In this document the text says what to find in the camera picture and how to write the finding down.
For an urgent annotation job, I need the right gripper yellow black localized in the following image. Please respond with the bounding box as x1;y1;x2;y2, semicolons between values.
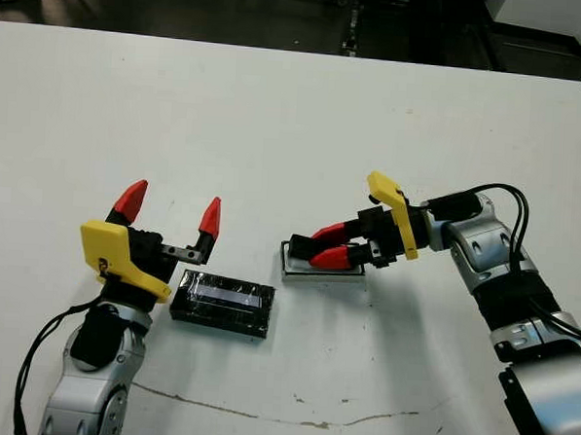
309;167;423;274

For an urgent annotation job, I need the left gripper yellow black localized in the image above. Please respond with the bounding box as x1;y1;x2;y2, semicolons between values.
77;175;224;306

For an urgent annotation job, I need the black glossy box lid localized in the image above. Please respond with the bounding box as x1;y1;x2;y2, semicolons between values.
166;268;276;344

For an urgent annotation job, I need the white cabinet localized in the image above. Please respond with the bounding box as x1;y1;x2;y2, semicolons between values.
479;0;581;49

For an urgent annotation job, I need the white camera box base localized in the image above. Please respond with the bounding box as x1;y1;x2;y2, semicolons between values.
277;238;368;287

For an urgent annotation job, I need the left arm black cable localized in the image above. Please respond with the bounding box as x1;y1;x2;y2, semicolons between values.
11;300;97;435

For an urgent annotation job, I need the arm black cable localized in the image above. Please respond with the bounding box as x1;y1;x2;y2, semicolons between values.
11;300;97;435
452;180;581;341

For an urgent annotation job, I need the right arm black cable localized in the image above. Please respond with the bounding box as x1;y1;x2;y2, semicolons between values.
452;180;581;341

